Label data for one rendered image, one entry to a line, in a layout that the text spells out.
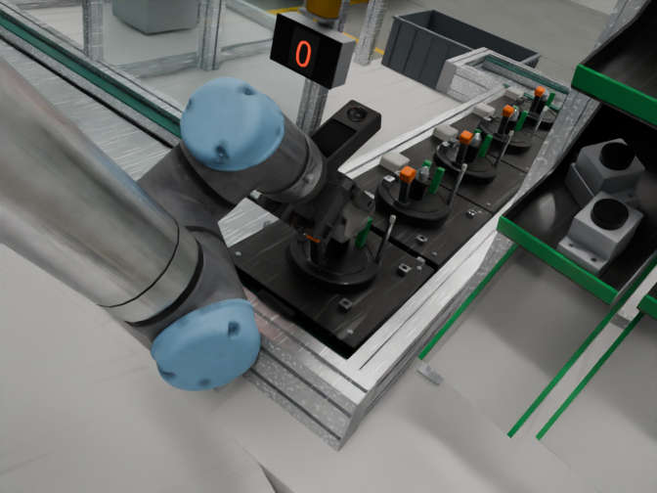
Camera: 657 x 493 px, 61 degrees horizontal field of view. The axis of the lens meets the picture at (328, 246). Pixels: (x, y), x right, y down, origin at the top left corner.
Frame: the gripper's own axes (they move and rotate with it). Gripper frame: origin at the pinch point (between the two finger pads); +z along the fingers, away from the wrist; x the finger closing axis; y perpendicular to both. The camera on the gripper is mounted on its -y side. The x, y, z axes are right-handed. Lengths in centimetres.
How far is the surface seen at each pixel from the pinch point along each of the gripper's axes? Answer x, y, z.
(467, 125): -9, -34, 64
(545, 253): 25.7, -3.8, -14.1
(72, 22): -119, -5, 44
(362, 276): 5.9, 8.9, 4.0
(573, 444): 38.6, 11.6, -2.1
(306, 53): -18.3, -14.8, -0.4
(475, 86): -24, -57, 103
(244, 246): -10.6, 14.2, 0.1
